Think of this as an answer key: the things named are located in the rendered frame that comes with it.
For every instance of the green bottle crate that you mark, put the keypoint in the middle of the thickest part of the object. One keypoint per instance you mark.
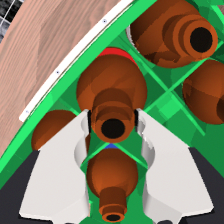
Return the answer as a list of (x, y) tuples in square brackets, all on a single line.
[(209, 140)]

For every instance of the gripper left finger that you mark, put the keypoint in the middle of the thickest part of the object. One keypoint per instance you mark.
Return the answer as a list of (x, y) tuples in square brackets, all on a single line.
[(49, 186)]

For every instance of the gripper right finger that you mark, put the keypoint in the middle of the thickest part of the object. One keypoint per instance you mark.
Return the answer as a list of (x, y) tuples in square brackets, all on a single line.
[(180, 185)]

